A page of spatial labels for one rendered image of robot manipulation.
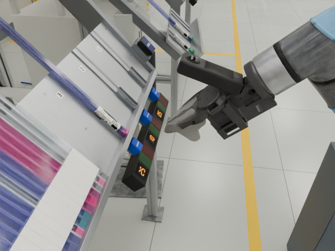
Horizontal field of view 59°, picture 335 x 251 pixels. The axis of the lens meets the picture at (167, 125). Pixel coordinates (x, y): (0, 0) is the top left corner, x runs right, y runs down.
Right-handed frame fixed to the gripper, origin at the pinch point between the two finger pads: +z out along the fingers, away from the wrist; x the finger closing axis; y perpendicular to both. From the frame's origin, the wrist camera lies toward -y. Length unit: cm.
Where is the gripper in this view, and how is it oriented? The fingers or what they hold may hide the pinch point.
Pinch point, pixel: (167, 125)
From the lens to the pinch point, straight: 59.7
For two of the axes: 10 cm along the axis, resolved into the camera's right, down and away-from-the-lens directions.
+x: 1.5, -5.9, 7.9
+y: 6.6, 6.5, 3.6
